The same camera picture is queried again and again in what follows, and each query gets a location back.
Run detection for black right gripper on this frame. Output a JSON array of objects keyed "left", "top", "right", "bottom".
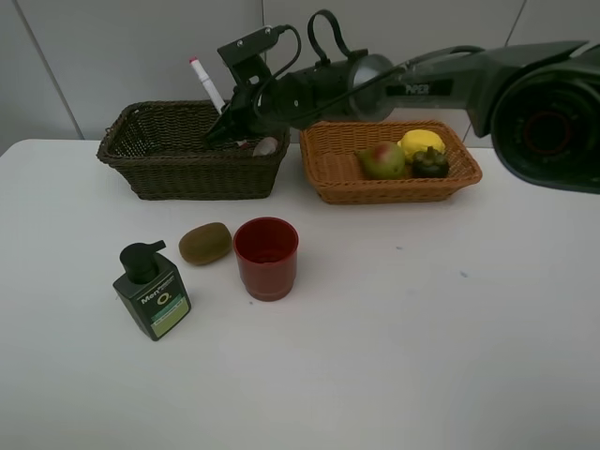
[{"left": 203, "top": 61, "right": 355, "bottom": 145}]

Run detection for white pink marker pen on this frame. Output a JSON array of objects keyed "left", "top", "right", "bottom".
[{"left": 187, "top": 56, "right": 249, "bottom": 150}]

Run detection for pink bottle white cap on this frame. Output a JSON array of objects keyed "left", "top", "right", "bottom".
[{"left": 252, "top": 137, "right": 278, "bottom": 157}]

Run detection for brown kiwi fruit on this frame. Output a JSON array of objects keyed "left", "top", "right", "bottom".
[{"left": 178, "top": 222, "right": 233, "bottom": 266}]

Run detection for red plastic cup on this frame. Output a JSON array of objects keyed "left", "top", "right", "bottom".
[{"left": 232, "top": 217, "right": 299, "bottom": 302}]

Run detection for green red pear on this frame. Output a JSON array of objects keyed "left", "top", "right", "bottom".
[{"left": 354, "top": 142, "right": 406, "bottom": 180}]

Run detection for dark green pump bottle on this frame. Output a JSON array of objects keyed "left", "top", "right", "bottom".
[{"left": 112, "top": 241, "right": 191, "bottom": 341}]

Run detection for yellow lemon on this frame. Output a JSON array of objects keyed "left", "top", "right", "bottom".
[{"left": 397, "top": 129, "right": 446, "bottom": 164}]

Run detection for dark purple mangosteen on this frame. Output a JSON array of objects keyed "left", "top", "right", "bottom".
[{"left": 412, "top": 146, "right": 450, "bottom": 178}]

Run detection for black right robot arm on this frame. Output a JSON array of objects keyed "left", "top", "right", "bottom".
[{"left": 206, "top": 41, "right": 599, "bottom": 193}]

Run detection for dark brown wicker basket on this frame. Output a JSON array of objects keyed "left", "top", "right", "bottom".
[{"left": 97, "top": 100, "right": 290, "bottom": 201}]

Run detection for orange wicker basket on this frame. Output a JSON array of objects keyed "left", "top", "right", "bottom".
[{"left": 299, "top": 120, "right": 483, "bottom": 204}]

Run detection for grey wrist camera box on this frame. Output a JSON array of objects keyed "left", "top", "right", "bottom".
[{"left": 217, "top": 25, "right": 285, "bottom": 87}]

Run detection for black camera cable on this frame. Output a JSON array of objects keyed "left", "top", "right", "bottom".
[{"left": 252, "top": 8, "right": 488, "bottom": 123}]

